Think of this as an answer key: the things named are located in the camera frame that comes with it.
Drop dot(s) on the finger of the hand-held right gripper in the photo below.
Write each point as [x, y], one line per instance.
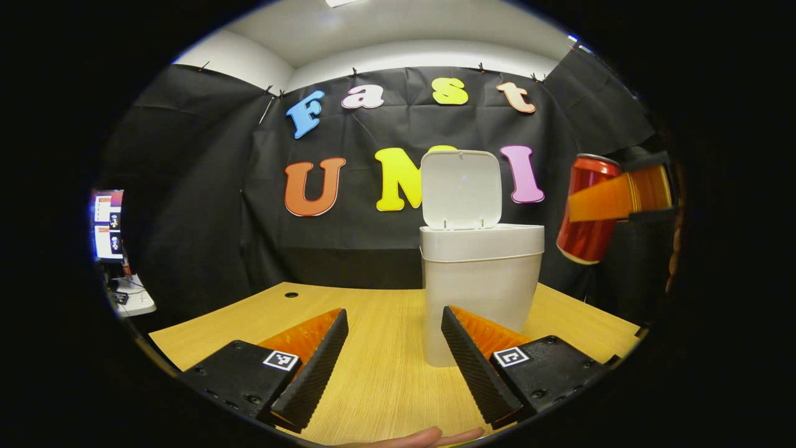
[647, 163]
[615, 196]

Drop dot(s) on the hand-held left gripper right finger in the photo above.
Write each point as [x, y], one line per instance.
[472, 373]

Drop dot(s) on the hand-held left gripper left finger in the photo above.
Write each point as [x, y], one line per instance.
[314, 373]

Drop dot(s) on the red pop can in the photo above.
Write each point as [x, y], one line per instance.
[584, 242]

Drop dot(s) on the white desktop garbage bin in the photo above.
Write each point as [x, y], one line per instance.
[479, 292]

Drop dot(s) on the wooden desktop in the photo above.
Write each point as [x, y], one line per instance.
[385, 348]

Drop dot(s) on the white side table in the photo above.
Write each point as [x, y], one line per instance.
[140, 302]

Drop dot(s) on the black backdrop cloth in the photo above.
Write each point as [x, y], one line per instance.
[205, 218]

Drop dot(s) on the small black box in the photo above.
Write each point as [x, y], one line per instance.
[120, 298]

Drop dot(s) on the small red bottle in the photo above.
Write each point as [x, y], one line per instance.
[126, 264]

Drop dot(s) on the computer monitor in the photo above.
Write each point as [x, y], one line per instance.
[109, 227]

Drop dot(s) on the ceiling light panel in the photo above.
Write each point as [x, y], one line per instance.
[342, 2]

